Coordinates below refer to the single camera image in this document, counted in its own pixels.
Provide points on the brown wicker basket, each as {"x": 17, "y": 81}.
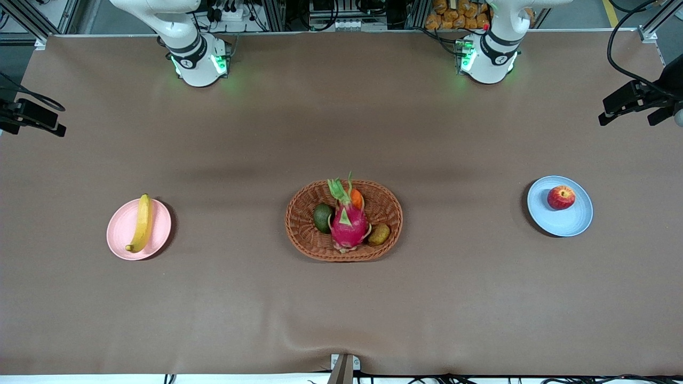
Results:
{"x": 341, "y": 256}

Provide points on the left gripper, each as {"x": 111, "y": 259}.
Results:
{"x": 659, "y": 96}

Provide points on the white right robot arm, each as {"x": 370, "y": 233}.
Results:
{"x": 187, "y": 32}

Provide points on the pink plate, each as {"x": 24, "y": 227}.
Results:
{"x": 122, "y": 229}

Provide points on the orange bread pile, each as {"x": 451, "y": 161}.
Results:
{"x": 453, "y": 18}

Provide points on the brown kiwi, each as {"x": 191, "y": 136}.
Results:
{"x": 379, "y": 234}

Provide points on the white power strip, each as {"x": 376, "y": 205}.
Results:
{"x": 229, "y": 13}

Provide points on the white connector strip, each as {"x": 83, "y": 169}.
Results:
{"x": 357, "y": 24}

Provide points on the metal table bracket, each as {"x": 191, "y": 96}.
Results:
{"x": 344, "y": 370}

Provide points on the red apple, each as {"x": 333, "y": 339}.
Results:
{"x": 561, "y": 197}

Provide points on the brown tablecloth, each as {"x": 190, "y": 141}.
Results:
{"x": 341, "y": 320}

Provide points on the yellow banana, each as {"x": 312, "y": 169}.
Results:
{"x": 143, "y": 218}

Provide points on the blue plate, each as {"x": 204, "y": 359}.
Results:
{"x": 560, "y": 221}

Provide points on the orange carrot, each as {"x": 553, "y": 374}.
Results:
{"x": 356, "y": 197}

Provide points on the green avocado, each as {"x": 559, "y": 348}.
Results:
{"x": 323, "y": 217}

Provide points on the pink dragon fruit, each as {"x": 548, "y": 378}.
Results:
{"x": 349, "y": 226}

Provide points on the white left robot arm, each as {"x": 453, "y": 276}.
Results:
{"x": 501, "y": 32}

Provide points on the aluminium frame beam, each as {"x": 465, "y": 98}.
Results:
{"x": 26, "y": 18}
{"x": 648, "y": 34}

